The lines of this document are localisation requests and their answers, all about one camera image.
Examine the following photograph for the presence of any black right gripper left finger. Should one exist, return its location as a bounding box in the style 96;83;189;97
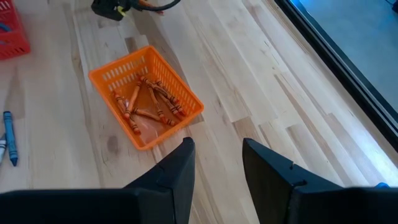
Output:
0;137;197;224

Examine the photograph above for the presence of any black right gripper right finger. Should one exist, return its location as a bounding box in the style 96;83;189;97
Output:
242;138;398;224

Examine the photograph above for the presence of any orange plastic basket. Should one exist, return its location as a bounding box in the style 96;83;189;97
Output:
88;45;205;151

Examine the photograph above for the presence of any red plastic basket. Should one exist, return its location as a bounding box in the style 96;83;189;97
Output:
0;0;31;61

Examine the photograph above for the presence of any gray crayon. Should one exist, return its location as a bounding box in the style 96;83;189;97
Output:
0;133;7;166

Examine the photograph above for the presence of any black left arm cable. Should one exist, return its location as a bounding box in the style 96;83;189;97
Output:
132;0;182;12

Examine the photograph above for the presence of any black aluminium table frame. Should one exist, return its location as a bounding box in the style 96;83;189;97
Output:
273;0;398;153

